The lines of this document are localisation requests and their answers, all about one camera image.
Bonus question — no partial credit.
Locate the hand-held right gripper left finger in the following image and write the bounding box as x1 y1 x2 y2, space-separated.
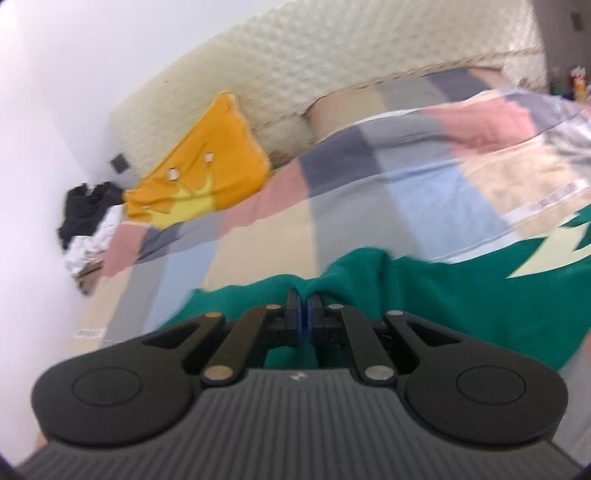
141 288 306 387

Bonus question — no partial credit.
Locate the green printed sweatshirt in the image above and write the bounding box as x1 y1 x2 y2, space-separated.
171 210 591 376

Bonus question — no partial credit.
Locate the grey wardrobe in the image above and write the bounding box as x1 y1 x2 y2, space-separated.
531 0 591 93

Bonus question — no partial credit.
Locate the cream quilted headboard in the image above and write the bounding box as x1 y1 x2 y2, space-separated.
111 0 551 185

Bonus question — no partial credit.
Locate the patchwork checked blanket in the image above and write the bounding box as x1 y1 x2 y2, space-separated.
74 67 591 352

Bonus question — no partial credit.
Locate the wooden nightstand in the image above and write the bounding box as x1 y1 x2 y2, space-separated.
75 262 108 296

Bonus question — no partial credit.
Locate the pile of black white clothes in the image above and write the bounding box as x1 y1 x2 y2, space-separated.
58 181 129 278

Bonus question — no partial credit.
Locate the group of small bottles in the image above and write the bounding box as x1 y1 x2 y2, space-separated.
549 65 591 101

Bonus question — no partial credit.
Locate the orange crown pillow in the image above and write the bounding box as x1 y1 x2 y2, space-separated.
122 91 273 232

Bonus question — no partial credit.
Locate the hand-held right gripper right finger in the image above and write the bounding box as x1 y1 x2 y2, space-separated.
307 293 463 386

